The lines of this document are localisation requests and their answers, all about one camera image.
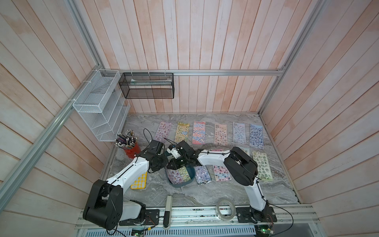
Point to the pastel sticker sheet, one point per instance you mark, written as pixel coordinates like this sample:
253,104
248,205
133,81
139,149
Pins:
220,135

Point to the teal storage box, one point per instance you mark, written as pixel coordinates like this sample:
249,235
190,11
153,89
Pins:
191,172

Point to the black mesh wall basket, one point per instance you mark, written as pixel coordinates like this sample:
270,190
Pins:
147,85

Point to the pink yellow cat sticker sheet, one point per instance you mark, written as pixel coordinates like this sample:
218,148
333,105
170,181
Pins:
221,174

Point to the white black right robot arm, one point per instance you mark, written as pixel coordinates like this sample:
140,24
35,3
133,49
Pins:
241,166

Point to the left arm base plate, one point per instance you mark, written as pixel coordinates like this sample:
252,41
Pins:
146,217

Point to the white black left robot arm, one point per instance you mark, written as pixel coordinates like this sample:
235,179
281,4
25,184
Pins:
105,206

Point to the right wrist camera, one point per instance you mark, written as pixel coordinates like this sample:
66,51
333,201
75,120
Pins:
173,151

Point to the light blue sticker sheet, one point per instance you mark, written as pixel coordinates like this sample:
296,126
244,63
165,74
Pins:
239,133

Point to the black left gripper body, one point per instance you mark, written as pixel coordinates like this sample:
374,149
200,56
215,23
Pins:
162,162

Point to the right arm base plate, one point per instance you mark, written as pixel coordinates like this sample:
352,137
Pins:
250,215

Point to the red blue cat sticker sheet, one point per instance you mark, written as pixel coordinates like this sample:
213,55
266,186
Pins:
199,133

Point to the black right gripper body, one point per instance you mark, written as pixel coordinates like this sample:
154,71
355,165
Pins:
180,162

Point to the yellow calculator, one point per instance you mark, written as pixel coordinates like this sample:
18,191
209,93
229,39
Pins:
140,182

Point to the pink round sticker sheet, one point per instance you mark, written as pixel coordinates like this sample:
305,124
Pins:
174,176

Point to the white mesh wall shelf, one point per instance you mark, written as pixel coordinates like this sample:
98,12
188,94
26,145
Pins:
102,105

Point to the purple sticker sheet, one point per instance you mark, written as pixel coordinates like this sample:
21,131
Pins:
202,175

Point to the red pencil cup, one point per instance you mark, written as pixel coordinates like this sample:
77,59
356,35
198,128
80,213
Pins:
128,142

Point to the clear tape roll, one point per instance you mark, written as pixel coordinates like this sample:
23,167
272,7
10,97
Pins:
225,209

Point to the dark blue sticker sheet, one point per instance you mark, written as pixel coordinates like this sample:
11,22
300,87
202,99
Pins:
256,136

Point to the colourful small sticker sheet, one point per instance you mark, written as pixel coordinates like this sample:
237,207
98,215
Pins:
182,132

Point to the green yellow sticker sheet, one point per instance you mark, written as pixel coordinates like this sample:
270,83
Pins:
185,177

